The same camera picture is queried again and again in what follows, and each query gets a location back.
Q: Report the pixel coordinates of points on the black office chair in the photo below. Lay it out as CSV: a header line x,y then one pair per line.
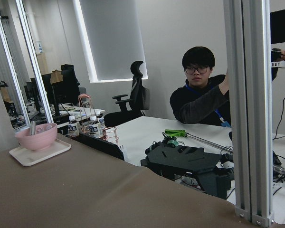
x,y
133,107

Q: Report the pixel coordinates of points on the aluminium frame post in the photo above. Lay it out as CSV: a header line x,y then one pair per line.
x,y
247,24

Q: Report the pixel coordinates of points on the pink bowl of ice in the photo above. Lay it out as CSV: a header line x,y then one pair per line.
x,y
44,136

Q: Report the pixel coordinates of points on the beige plastic tray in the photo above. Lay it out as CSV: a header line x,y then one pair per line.
x,y
27,157

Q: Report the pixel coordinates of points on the copper wire bottle rack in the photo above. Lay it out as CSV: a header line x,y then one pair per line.
x,y
95,125

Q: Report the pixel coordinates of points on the person in dark clothes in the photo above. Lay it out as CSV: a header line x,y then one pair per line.
x,y
204,98

